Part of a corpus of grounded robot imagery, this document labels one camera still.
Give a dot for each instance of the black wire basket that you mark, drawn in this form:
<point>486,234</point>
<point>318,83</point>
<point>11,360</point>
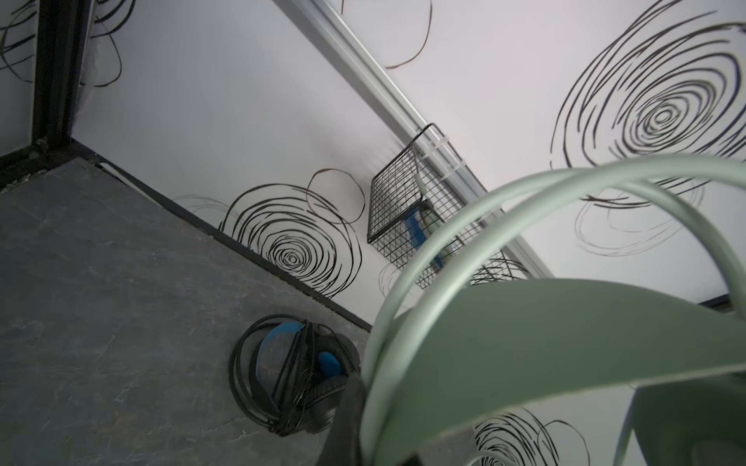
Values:
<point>410,180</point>

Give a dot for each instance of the black blue headphones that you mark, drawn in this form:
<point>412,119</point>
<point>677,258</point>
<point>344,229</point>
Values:
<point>288,375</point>

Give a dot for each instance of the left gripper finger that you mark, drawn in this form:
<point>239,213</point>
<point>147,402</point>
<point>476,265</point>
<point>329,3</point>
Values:
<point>342,443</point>

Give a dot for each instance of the mint green headphones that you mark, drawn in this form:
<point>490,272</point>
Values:
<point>445,354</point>

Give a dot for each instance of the aluminium wall rail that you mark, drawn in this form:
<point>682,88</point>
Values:
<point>373,83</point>

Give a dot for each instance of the green item in basket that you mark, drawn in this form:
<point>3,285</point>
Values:
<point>421,223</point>

